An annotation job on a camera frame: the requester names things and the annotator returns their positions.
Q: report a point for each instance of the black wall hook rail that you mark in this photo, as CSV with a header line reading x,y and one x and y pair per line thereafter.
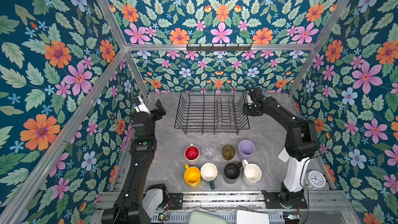
x,y
219,47

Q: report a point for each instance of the aluminium front rail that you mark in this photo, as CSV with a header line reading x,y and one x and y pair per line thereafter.
x,y
317,200

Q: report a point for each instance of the white analog clock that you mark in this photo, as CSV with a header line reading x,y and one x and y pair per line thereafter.
x,y
314,180

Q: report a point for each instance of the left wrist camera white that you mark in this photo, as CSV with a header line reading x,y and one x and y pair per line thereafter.
x,y
139,106

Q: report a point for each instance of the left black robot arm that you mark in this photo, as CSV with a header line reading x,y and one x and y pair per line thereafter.
x,y
133,205

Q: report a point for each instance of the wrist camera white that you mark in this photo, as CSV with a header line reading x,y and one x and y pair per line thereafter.
x,y
248,98
139,106

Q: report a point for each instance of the pale green tray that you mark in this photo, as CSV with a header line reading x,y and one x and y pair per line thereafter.
x,y
198,217

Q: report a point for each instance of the clear glass cup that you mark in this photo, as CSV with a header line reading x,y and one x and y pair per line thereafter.
x,y
209,151

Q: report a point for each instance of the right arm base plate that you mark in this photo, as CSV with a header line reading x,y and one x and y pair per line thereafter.
x,y
285,199

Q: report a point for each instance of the yellow mug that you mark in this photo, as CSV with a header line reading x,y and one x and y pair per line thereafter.
x,y
192,176

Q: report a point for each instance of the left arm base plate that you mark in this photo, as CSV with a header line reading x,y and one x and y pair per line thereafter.
x,y
172,201

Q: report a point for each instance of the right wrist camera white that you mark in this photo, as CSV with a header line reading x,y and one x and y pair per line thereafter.
x,y
248,98

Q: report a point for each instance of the black mug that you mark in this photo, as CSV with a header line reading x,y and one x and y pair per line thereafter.
x,y
231,173

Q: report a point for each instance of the lilac plastic cup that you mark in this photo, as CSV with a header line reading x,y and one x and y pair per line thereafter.
x,y
246,149

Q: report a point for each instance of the white box front edge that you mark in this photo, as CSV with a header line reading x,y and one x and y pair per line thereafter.
x,y
247,217

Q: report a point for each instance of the olive tinted glass cup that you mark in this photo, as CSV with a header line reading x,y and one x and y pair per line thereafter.
x,y
228,152

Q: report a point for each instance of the white mug red inside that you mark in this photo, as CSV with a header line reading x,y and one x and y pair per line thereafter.
x,y
192,155

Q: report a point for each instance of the white fluted mug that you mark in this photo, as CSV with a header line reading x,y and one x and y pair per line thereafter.
x,y
252,173

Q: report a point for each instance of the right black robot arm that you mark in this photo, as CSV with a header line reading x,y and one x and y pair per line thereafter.
x,y
300,145

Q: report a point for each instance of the cream mug green handle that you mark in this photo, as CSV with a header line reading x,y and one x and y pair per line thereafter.
x,y
209,173

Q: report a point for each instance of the black wire dish rack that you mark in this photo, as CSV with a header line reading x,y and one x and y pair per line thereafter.
x,y
211,112

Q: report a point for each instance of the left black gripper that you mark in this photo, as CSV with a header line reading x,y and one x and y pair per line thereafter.
x,y
157,115

